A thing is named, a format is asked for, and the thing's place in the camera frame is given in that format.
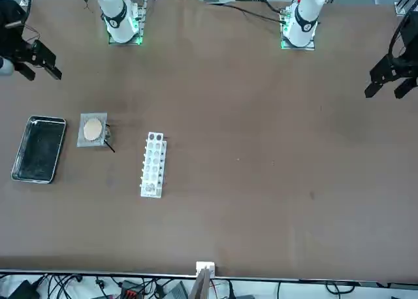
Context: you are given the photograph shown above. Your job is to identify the aluminium camera post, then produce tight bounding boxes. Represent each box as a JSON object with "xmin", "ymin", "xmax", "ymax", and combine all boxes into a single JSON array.
[{"xmin": 190, "ymin": 261, "xmax": 217, "ymax": 299}]

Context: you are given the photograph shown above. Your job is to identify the wire gauze with ceramic centre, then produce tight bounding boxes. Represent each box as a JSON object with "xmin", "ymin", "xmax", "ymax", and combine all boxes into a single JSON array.
[{"xmin": 76, "ymin": 112, "xmax": 109, "ymax": 148}]

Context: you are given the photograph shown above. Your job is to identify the stainless steel tray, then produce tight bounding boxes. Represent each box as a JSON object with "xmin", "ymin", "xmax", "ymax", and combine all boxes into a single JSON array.
[{"xmin": 11, "ymin": 115, "xmax": 68, "ymax": 184}]

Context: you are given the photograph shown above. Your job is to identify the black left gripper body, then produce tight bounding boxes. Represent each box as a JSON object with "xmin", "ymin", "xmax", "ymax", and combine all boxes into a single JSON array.
[{"xmin": 391, "ymin": 11, "xmax": 418, "ymax": 68}]

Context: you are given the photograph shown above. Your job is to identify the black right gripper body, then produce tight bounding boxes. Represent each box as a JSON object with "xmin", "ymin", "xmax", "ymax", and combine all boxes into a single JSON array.
[{"xmin": 0, "ymin": 0, "xmax": 37, "ymax": 64}]

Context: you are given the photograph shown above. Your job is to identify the black and orange adapter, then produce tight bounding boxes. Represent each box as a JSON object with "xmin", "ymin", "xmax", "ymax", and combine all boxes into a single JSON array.
[{"xmin": 118, "ymin": 279, "xmax": 147, "ymax": 299}]

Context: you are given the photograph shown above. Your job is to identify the black wire tripod stand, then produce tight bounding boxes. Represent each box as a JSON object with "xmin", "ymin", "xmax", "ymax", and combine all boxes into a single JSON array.
[{"xmin": 103, "ymin": 123, "xmax": 116, "ymax": 153}]

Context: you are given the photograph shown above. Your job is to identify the black left arm base cable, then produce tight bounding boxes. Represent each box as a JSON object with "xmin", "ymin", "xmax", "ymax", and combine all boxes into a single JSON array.
[{"xmin": 208, "ymin": 1, "xmax": 290, "ymax": 25}]

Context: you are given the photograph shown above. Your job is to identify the white test tube rack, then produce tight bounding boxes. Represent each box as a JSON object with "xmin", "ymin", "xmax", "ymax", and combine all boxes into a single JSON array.
[{"xmin": 139, "ymin": 131, "xmax": 169, "ymax": 199}]

